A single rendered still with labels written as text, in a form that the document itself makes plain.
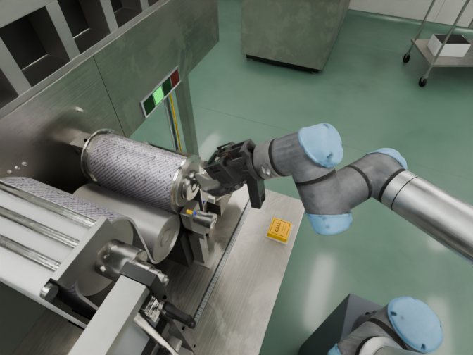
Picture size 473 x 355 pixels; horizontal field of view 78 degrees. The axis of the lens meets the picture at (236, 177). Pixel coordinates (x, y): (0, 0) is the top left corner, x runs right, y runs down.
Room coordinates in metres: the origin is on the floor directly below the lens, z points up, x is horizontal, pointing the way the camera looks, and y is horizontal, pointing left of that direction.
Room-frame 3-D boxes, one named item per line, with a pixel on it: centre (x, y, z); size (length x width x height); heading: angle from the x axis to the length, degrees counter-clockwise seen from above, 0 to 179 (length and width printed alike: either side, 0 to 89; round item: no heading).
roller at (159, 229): (0.38, 0.29, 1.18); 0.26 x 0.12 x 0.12; 68
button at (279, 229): (0.50, -0.15, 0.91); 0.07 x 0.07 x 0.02; 68
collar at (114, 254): (0.21, 0.20, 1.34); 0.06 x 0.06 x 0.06; 68
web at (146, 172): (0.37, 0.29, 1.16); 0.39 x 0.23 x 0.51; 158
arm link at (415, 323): (0.16, -0.39, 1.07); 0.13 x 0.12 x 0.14; 121
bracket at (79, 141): (0.56, 0.40, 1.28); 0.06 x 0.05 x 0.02; 68
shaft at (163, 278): (0.18, 0.14, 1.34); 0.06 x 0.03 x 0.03; 68
